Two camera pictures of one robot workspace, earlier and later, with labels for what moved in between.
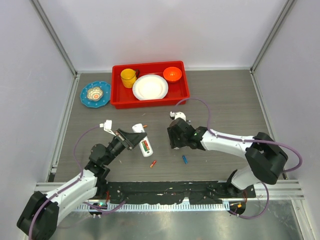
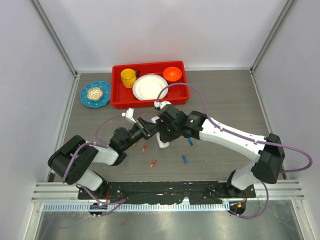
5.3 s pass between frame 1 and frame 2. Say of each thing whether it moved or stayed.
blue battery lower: stayed
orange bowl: stayed
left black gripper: moved
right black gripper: moved
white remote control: moved
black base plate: stayed
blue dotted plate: stayed
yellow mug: stayed
